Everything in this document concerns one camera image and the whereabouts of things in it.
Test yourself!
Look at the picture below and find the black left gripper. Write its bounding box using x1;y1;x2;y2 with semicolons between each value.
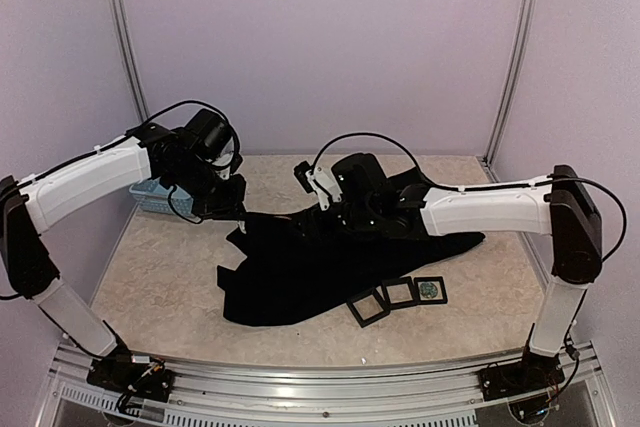
167;157;248;221

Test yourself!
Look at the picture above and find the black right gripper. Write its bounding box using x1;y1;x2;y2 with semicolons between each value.
285;200;377;247

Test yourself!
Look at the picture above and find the black garment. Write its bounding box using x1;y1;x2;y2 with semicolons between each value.
215;166;486;328

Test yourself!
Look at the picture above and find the green round brooch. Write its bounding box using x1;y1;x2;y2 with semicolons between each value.
419;282;439;300

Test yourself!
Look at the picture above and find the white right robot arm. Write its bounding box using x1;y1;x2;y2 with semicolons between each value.
306;162;603;391

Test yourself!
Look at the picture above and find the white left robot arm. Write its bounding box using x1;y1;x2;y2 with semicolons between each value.
1;111;246;392

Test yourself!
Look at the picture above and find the light blue plastic basket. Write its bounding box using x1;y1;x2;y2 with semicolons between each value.
129;179;195;219

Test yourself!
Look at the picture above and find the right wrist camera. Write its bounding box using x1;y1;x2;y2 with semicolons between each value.
293;151;389;211

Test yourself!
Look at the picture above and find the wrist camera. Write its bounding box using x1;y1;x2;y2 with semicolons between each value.
185;109;243;179
293;151;389;211

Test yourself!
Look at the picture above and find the middle black square frame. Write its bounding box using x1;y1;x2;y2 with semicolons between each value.
382;277;418;310

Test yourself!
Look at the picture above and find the black square frame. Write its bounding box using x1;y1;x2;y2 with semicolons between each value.
413;276;448;305
382;277;418;310
346;288;391;328

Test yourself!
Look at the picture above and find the left black square frame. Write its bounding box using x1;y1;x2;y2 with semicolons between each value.
346;288;391;328

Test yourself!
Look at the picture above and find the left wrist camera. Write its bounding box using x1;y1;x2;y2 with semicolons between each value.
185;109;243;179

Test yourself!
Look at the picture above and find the right black square frame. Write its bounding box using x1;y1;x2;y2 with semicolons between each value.
413;276;448;305

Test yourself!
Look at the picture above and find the front aluminium rail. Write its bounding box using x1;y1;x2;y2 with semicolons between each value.
47;341;606;427

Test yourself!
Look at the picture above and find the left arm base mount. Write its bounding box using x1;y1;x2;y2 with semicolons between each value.
86;335;175;415

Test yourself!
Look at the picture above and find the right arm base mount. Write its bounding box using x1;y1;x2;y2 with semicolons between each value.
477;342;580;401

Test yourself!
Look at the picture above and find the right aluminium corner post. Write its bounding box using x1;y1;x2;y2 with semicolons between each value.
482;0;536;169

